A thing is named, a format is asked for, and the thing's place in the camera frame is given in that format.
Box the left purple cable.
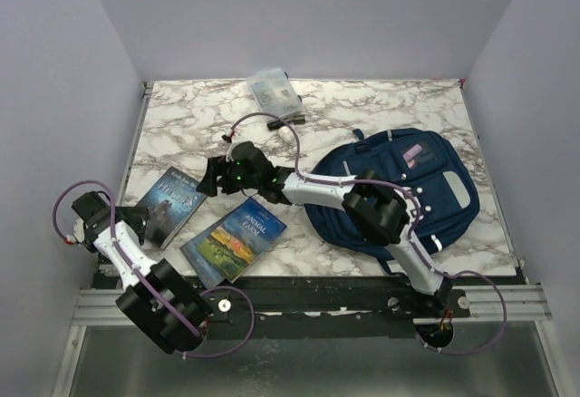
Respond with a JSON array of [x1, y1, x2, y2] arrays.
[[52, 179, 256, 363]]

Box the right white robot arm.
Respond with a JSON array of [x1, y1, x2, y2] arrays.
[[197, 141, 452, 317]]

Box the green yellow book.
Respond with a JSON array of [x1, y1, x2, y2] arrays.
[[180, 198, 286, 285]]

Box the clear plastic pencil case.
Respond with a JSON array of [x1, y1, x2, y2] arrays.
[[246, 68, 306, 131]]

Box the black metal base rail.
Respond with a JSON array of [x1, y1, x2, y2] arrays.
[[208, 276, 444, 341]]

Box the blue landscape book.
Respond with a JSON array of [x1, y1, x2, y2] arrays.
[[180, 247, 223, 288]]

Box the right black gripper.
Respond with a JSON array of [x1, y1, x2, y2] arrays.
[[196, 157, 261, 199]]

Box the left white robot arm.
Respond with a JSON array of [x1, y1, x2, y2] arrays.
[[72, 191, 213, 354]]

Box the dark fantasy book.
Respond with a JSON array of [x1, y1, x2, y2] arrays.
[[136, 167, 207, 249]]

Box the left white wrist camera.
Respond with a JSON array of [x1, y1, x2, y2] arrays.
[[63, 218, 87, 247]]

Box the navy blue student backpack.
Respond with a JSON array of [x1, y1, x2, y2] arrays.
[[302, 127, 480, 276]]

